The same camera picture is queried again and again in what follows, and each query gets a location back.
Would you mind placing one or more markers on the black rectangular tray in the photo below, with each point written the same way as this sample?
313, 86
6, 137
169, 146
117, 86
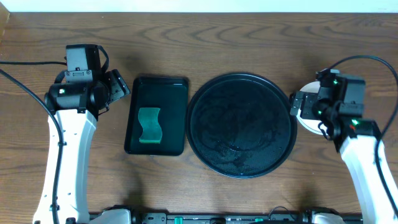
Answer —
171, 96

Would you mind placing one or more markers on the green sponge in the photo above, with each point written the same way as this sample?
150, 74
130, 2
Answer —
151, 129

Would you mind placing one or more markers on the white pink plate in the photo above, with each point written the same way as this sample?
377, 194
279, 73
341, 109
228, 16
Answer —
311, 125

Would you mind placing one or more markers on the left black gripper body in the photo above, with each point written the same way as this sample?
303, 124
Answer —
117, 86

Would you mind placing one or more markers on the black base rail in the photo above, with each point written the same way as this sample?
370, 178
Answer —
217, 218

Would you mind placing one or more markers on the black round tray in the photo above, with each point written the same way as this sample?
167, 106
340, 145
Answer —
239, 125

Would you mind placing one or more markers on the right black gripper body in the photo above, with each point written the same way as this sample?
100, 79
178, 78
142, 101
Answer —
324, 111

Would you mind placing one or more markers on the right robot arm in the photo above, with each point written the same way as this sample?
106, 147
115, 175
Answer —
362, 150

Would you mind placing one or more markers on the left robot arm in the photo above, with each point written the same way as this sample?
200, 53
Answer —
74, 102

